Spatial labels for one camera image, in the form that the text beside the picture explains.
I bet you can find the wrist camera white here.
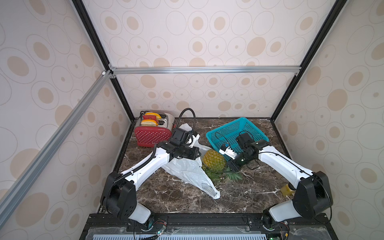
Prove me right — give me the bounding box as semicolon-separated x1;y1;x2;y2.
219;144;238;160
189;134;200;148

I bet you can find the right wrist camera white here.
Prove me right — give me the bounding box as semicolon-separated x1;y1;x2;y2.
219;144;238;160

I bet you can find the small yellow bottle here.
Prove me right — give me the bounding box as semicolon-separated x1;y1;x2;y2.
280;183;296;197

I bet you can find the white plastic bag lemon print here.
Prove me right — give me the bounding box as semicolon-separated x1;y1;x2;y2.
162;140;221;200

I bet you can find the teal plastic basket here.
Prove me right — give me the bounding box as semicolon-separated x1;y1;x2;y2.
206;118;270;154

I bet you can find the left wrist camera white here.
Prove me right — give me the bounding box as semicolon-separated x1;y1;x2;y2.
189;134;200;148

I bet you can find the pineapple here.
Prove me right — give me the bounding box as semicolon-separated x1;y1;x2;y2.
202;150;243;183

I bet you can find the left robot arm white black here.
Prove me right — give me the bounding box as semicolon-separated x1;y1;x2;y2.
100;128;201;229

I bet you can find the diagonal aluminium frame bar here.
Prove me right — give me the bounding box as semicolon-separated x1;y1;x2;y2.
1;70;113;227

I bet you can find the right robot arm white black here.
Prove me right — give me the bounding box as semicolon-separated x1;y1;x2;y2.
220;132;333;229

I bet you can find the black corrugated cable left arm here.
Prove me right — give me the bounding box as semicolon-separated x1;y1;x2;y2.
173;107;197;136

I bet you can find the horizontal aluminium frame bar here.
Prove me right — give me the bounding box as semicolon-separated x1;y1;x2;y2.
112;66;301;75

